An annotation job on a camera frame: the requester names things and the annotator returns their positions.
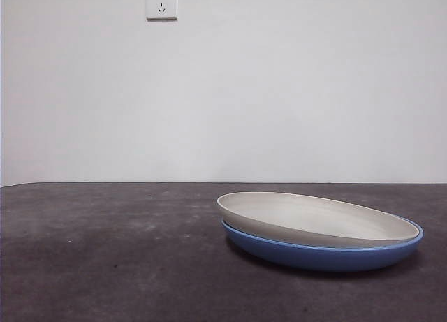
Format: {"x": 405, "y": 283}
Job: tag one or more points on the white round plate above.
{"x": 279, "y": 213}

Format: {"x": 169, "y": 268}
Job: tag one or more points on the blue round plate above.
{"x": 314, "y": 260}

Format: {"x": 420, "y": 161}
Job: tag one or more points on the white wall power socket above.
{"x": 162, "y": 4}

